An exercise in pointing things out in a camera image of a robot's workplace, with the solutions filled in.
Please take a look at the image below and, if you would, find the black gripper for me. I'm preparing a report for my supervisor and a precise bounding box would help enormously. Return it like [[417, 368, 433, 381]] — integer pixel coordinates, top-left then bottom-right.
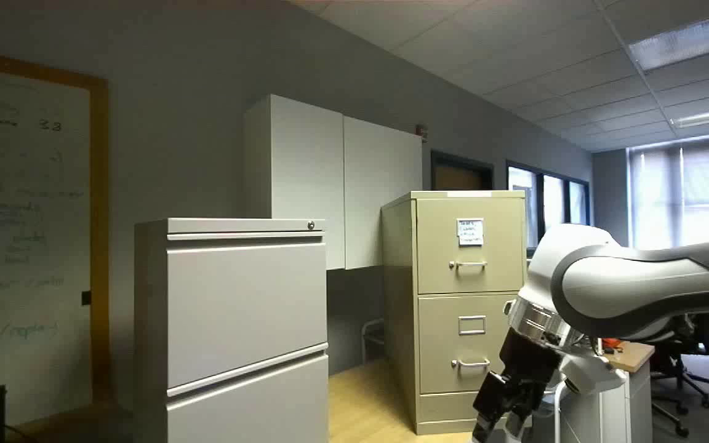
[[471, 327, 571, 443]]

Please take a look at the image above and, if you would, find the beige drawer without note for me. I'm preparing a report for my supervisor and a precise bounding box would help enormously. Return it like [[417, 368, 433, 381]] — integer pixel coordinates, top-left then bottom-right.
[[417, 290, 526, 397]]

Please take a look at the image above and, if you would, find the beige metal filing cabinet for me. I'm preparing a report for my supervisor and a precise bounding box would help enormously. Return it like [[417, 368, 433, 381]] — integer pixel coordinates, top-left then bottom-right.
[[377, 189, 529, 439]]

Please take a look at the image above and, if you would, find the beige drawer with white note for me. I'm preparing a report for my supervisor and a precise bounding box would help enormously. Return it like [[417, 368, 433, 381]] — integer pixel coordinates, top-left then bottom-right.
[[413, 194, 529, 296]]

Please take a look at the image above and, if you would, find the grey cabinet drawer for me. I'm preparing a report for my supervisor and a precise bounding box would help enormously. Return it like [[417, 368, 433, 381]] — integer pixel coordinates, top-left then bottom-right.
[[164, 352, 332, 443], [164, 240, 329, 390]]

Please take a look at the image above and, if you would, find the grey metal filing cabinet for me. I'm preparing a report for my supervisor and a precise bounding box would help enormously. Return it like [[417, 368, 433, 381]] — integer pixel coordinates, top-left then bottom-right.
[[131, 215, 332, 443]]

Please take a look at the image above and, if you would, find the white stand with wooden top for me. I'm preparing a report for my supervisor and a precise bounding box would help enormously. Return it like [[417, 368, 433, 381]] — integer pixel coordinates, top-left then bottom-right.
[[536, 339, 657, 443]]

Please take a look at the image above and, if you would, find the white paper note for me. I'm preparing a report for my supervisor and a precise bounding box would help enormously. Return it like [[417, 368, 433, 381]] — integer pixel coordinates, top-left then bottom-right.
[[456, 215, 488, 248]]

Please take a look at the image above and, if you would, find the black office chair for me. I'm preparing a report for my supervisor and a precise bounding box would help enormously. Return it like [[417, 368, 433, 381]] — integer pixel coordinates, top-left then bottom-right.
[[647, 311, 709, 440]]

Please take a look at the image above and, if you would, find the dark-framed interior window pane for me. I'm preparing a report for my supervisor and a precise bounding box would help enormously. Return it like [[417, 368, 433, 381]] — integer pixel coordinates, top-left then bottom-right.
[[539, 171, 568, 236], [566, 178, 594, 229], [504, 163, 542, 259]]

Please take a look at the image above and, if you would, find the dark-framed doorway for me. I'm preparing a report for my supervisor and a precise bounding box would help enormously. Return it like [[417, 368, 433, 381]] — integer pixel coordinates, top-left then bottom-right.
[[428, 149, 498, 194]]

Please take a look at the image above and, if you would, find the wood-framed whiteboard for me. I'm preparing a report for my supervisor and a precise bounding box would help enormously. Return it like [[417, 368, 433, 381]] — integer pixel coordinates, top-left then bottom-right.
[[0, 48, 114, 429]]

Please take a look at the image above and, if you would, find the white wall cabinet door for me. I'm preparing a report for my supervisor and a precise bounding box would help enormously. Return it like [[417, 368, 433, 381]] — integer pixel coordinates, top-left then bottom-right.
[[269, 93, 347, 274], [342, 117, 428, 272]]

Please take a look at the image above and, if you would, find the white wall cabinet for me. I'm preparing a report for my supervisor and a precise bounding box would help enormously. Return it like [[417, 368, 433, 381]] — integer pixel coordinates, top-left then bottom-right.
[[241, 91, 428, 274]]

